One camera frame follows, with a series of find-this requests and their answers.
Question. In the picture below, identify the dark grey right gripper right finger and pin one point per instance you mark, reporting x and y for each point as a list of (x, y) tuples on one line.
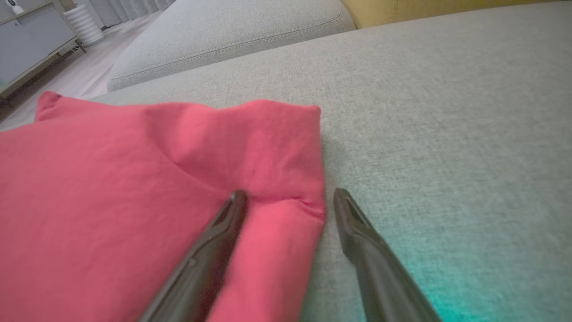
[(384, 277)]

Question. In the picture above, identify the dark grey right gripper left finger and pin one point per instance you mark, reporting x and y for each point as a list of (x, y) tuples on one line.
[(201, 268)]

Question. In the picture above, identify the red and white shirt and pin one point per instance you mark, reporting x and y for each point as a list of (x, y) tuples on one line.
[(89, 201)]

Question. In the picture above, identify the grey and yellow sofa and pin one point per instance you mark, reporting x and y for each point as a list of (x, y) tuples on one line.
[(447, 134)]

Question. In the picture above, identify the grey sofa seat cushion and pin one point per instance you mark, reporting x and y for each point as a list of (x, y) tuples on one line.
[(223, 36)]

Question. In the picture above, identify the yellow sofa backrest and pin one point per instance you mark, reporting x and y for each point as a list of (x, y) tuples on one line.
[(402, 11)]

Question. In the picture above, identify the grey pleated curtain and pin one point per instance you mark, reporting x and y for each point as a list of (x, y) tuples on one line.
[(129, 9)]

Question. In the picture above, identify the grey and wood TV cabinet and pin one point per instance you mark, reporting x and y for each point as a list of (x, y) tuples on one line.
[(31, 40)]

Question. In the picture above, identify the small white home camera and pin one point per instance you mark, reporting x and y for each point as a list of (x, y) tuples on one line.
[(17, 8)]

